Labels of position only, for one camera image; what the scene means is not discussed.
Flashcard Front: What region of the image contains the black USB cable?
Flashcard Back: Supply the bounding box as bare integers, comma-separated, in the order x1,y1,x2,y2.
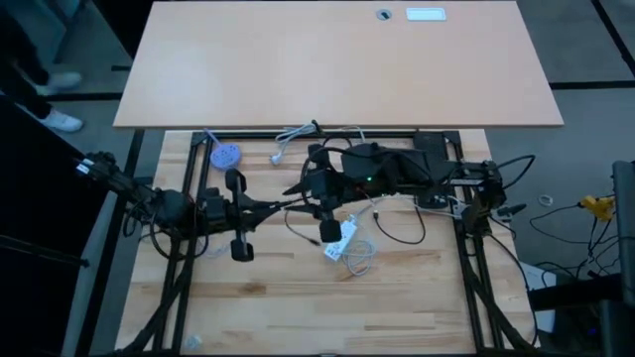
370,196,429,246

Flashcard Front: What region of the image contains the black control box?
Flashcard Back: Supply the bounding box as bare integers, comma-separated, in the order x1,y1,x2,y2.
413,130,448,161

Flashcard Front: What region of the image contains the lavender flat pad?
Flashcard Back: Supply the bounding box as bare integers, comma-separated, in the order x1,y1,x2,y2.
208,142,243,172

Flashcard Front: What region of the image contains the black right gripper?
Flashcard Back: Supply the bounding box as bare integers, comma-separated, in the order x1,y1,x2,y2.
282,142,348,244

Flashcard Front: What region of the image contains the white power strip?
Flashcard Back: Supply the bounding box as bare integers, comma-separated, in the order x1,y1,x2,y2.
322,218,360,263

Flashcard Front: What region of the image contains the purple power strip cord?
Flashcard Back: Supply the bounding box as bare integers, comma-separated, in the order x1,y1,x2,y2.
202,127,223,151

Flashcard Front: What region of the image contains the grey metal pole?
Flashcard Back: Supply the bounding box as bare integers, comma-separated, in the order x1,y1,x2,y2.
611,159,635,309

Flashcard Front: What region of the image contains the yellow cable connector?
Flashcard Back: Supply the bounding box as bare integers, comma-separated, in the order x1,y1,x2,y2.
578,193,617,223

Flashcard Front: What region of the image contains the white desk socket plate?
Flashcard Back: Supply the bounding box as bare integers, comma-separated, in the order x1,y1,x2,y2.
405,6,447,23

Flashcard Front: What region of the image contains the light wooden desk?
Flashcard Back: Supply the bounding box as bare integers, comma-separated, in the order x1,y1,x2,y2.
112,0,566,130

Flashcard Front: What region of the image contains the black curtain partition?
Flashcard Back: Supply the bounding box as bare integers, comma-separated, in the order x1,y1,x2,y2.
0,96,118,357

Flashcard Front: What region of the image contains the black floor equipment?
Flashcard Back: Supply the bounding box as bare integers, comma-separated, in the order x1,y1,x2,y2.
526,271,635,357

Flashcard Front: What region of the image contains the thin black cable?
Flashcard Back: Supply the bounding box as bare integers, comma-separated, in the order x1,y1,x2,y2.
282,209,322,248

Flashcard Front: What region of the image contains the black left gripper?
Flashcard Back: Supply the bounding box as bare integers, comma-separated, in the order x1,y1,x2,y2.
197,167,305,263

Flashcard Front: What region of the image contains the white charging cable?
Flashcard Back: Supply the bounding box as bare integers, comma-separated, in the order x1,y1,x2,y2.
340,236,379,278

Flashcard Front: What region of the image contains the white braided USB cable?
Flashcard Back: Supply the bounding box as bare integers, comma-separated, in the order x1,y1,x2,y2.
269,121,321,166

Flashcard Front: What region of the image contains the black aluminium table frame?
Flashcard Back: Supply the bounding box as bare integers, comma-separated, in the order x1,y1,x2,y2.
116,128,542,357

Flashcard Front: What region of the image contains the person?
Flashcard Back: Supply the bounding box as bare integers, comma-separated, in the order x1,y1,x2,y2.
0,0,84,134

